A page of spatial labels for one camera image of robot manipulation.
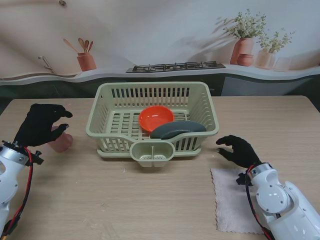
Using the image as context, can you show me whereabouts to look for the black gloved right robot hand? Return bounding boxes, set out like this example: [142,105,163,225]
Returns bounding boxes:
[215,134,263,170]

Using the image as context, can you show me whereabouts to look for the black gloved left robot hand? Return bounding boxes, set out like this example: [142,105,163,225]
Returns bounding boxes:
[13,103,73,148]

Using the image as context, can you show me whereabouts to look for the pink plastic mug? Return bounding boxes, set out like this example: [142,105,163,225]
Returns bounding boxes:
[47,126,74,153]

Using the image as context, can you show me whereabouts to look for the grey round plate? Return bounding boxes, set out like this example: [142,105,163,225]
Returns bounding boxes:
[149,120,208,140]

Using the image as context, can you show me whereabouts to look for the orange plastic bowl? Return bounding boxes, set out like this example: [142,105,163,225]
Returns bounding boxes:
[138,105,175,133]

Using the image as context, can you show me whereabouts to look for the pale pink wiping cloth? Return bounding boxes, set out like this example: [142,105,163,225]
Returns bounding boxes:
[209,167,266,235]

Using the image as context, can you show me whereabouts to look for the green cutlery holder cup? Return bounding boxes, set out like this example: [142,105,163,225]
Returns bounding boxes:
[129,141,175,168]

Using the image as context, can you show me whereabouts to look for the green plastic dish rack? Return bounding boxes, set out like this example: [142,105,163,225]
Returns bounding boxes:
[85,81,220,153]

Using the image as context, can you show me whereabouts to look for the printed kitchen backdrop banner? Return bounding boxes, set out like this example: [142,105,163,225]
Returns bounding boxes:
[0,0,320,101]

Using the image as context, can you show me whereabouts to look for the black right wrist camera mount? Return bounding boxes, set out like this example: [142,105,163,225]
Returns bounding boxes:
[236,171,251,187]

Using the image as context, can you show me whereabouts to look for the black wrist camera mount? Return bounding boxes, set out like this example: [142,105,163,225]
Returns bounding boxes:
[24,149,45,166]
[236,171,251,187]

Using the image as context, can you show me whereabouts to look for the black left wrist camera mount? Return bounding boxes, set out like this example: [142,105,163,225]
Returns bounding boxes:
[24,149,45,166]

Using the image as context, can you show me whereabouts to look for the red black right arm cable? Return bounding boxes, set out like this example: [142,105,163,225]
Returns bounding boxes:
[244,169,276,240]

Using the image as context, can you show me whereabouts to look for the red black arm cable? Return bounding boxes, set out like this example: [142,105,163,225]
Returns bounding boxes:
[2,147,35,236]
[244,169,276,240]

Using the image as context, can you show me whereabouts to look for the red black left arm cable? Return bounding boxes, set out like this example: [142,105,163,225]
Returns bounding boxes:
[2,147,35,236]

